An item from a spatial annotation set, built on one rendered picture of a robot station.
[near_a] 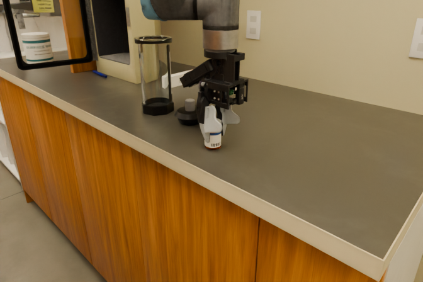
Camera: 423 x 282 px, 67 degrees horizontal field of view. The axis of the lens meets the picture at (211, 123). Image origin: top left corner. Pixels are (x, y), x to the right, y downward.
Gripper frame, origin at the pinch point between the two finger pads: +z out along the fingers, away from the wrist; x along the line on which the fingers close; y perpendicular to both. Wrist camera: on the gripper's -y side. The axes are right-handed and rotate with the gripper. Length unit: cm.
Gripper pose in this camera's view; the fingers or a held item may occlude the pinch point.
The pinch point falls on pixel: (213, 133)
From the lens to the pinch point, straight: 77.3
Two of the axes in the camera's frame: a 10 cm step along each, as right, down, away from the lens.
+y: 7.5, 2.5, -6.1
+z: 0.0, 9.2, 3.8
